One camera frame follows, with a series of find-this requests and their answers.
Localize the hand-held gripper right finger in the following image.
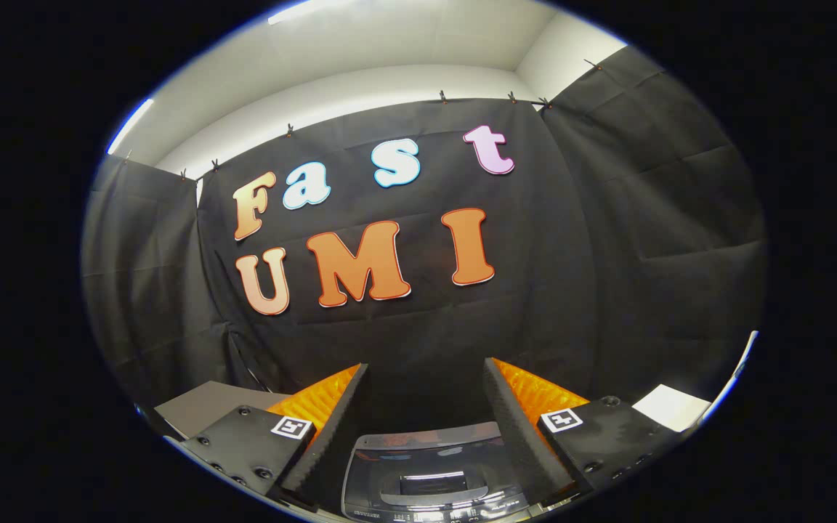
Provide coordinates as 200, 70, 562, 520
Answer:
484, 357, 684, 511

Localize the grey washing machine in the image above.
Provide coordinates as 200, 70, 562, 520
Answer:
340, 421, 544, 522

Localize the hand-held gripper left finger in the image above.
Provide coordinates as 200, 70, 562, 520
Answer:
179, 362, 373, 514

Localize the white table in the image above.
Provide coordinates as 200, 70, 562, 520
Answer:
632, 384, 713, 434

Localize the dark washing machine lid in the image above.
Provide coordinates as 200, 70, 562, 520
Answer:
342, 421, 533, 514

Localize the grey side table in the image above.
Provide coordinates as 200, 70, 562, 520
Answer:
155, 381, 293, 441

